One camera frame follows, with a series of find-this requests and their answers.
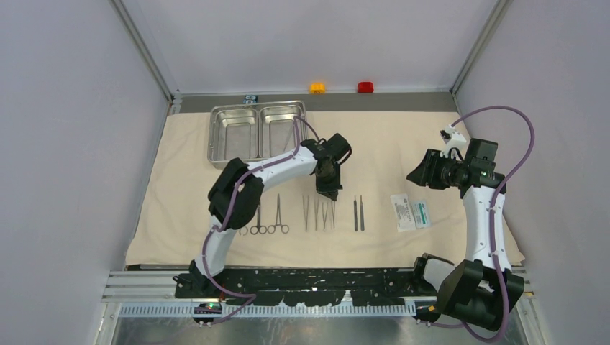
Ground green white packet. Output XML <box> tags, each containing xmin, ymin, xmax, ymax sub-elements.
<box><xmin>411</xmin><ymin>200</ymin><xmax>432</xmax><ymax>229</ymax></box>

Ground white sterile pouch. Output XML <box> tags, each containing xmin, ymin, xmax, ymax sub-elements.
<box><xmin>390</xmin><ymin>194</ymin><xmax>416</xmax><ymax>232</ymax></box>

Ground beige cloth wrap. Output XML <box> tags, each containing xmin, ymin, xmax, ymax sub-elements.
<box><xmin>126</xmin><ymin>111</ymin><xmax>467</xmax><ymax>268</ymax></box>

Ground wire mesh steel basket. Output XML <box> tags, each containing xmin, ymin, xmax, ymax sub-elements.
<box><xmin>207</xmin><ymin>101</ymin><xmax>308</xmax><ymax>170</ymax></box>

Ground short steel scissors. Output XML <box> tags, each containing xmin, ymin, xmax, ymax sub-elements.
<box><xmin>249</xmin><ymin>204</ymin><xmax>268</xmax><ymax>235</ymax></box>

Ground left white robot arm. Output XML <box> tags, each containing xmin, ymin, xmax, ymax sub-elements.
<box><xmin>173</xmin><ymin>133</ymin><xmax>352</xmax><ymax>298</ymax></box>

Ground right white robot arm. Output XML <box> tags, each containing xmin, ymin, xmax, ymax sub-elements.
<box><xmin>406</xmin><ymin>139</ymin><xmax>524</xmax><ymax>331</ymax></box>

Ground right steel tray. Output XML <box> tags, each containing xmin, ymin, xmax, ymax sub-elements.
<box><xmin>258</xmin><ymin>102</ymin><xmax>305</xmax><ymax>159</ymax></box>

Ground steel tray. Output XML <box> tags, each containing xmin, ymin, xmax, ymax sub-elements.
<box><xmin>208</xmin><ymin>104</ymin><xmax>258</xmax><ymax>165</ymax></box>
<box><xmin>258</xmin><ymin>102</ymin><xmax>305</xmax><ymax>159</ymax></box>

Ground yellow button block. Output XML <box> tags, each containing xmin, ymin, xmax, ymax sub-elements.
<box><xmin>309</xmin><ymin>83</ymin><xmax>326</xmax><ymax>94</ymax></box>

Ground red button block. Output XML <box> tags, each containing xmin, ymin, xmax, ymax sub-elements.
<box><xmin>357</xmin><ymin>81</ymin><xmax>375</xmax><ymax>93</ymax></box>

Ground left steel tray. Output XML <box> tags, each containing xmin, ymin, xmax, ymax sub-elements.
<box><xmin>208</xmin><ymin>104</ymin><xmax>258</xmax><ymax>165</ymax></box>

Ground small blue owl toy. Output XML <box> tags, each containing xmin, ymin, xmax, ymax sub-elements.
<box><xmin>242</xmin><ymin>95</ymin><xmax>258</xmax><ymax>104</ymax></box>

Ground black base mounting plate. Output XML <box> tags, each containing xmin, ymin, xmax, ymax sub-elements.
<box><xmin>173</xmin><ymin>268</ymin><xmax>437</xmax><ymax>307</ymax></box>

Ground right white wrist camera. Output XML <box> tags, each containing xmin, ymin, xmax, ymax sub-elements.
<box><xmin>440</xmin><ymin>124</ymin><xmax>468</xmax><ymax>160</ymax></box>

